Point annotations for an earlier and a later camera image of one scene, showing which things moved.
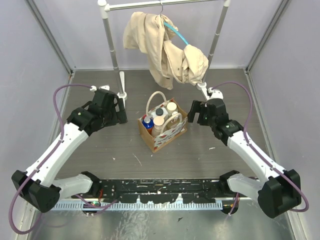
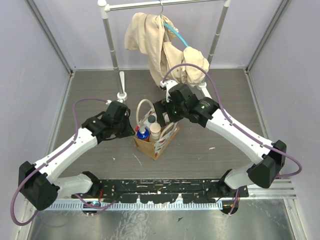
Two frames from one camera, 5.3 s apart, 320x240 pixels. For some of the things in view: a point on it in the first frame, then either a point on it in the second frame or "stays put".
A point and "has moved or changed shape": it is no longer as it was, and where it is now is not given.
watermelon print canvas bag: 173,128 → 155,149
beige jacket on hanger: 169,62 stays put
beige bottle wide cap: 158,121 stays put
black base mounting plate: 192,190 stays put
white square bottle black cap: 160,112 has moved or changed shape
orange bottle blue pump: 148,123 → 143,133
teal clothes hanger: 171,26 stays put
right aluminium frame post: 273,23 stays put
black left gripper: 116,107 → 127,128
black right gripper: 199,107 → 162,106
